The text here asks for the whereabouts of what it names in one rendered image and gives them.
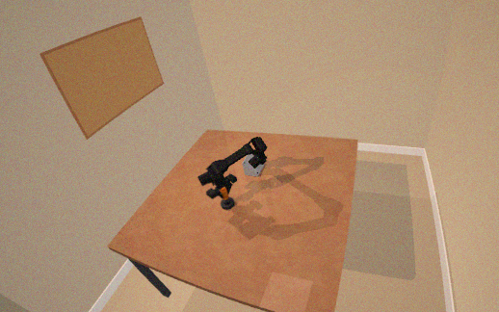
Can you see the black round pedestal with short shaft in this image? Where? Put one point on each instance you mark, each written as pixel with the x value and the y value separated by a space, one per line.
pixel 227 204

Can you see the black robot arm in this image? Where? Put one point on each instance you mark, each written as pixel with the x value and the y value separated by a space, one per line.
pixel 216 170

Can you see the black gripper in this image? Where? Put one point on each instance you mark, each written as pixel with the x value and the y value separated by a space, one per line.
pixel 224 182

